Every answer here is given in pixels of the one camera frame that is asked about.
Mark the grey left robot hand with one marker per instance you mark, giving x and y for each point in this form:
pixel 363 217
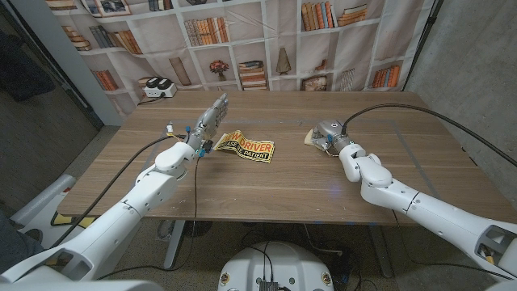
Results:
pixel 208 121

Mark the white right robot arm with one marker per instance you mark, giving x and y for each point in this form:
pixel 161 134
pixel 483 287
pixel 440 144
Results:
pixel 424 210

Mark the person in dark jeans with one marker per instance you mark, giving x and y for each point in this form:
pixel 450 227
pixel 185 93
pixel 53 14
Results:
pixel 14 246

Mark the small black electronics box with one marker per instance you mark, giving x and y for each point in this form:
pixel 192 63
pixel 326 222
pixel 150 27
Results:
pixel 268 286

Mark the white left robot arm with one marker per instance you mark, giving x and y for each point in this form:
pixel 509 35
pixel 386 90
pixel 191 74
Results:
pixel 121 214

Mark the printed bookshelf backdrop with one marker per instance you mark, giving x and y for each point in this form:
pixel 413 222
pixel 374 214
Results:
pixel 250 40

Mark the yellow new driver sticker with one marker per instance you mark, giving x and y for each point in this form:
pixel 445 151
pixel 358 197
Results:
pixel 250 147

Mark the white tube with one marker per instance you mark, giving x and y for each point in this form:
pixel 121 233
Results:
pixel 48 194

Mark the white device with black buttons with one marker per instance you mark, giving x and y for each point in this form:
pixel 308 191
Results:
pixel 159 91

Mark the grey tape outline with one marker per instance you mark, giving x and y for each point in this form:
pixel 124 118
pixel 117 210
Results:
pixel 282 120

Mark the white table leg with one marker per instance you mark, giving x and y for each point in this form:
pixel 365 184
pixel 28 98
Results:
pixel 174 242

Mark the grey table leg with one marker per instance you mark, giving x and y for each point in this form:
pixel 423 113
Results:
pixel 379 250

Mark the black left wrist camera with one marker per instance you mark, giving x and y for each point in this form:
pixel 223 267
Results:
pixel 204 147

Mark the black backdrop stand pole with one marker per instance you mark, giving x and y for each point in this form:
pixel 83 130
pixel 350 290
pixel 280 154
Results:
pixel 423 40

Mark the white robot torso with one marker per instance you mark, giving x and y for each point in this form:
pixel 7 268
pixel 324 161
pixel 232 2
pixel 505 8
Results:
pixel 278 266

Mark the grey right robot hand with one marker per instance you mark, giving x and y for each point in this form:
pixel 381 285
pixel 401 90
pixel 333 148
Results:
pixel 331 135

